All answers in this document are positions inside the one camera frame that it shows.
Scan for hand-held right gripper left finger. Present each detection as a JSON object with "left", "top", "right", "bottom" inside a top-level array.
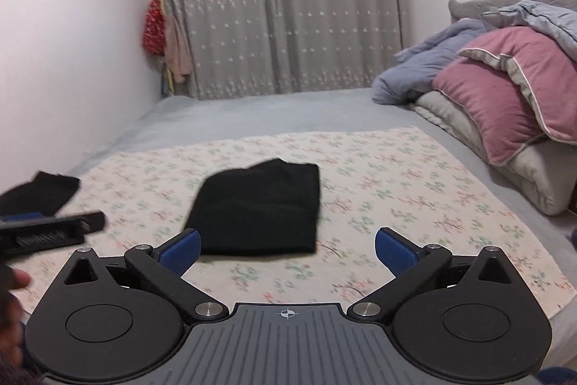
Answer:
[{"left": 63, "top": 228, "right": 228, "bottom": 323}]

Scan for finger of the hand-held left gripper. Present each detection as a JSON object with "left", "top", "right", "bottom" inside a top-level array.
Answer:
[{"left": 0, "top": 210, "right": 108, "bottom": 257}]

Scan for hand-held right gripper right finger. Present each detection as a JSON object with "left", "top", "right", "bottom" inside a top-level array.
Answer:
[{"left": 347, "top": 226, "right": 517, "bottom": 323}]

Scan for black pants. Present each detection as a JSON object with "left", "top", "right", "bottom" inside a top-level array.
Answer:
[
  {"left": 0, "top": 171, "right": 81, "bottom": 216},
  {"left": 185, "top": 158, "right": 322, "bottom": 257}
]

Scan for folded black pants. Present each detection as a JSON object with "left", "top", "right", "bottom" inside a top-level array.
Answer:
[{"left": 0, "top": 171, "right": 81, "bottom": 216}]

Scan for person's left hand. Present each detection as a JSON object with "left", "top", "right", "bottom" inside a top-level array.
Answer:
[{"left": 0, "top": 265, "right": 33, "bottom": 323}]

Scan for floral bed sheet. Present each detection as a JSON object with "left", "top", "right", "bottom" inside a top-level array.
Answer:
[{"left": 9, "top": 126, "right": 566, "bottom": 323}]

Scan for grey folded quilt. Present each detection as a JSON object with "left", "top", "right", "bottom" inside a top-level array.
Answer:
[{"left": 408, "top": 91, "right": 577, "bottom": 216}]

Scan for pink pillow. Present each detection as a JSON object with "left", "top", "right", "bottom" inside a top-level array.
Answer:
[
  {"left": 456, "top": 26, "right": 577, "bottom": 144},
  {"left": 432, "top": 62, "right": 548, "bottom": 167}
]

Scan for yellow pole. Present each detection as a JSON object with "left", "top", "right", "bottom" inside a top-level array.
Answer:
[{"left": 155, "top": 0, "right": 174, "bottom": 97}]

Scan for pink hanging garment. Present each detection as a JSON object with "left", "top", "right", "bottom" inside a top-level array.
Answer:
[{"left": 163, "top": 13, "right": 192, "bottom": 86}]

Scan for red hanging garment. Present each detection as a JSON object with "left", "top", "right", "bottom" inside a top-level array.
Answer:
[{"left": 142, "top": 0, "right": 167, "bottom": 57}]

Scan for grey pillow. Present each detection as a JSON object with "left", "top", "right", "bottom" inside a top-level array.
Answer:
[{"left": 448, "top": 0, "right": 577, "bottom": 22}]

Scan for grey star-patterned curtain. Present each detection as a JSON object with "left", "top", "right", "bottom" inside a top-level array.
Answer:
[{"left": 161, "top": 0, "right": 411, "bottom": 101}]

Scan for light blue quilt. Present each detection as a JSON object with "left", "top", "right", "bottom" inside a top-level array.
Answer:
[{"left": 480, "top": 0, "right": 577, "bottom": 61}]

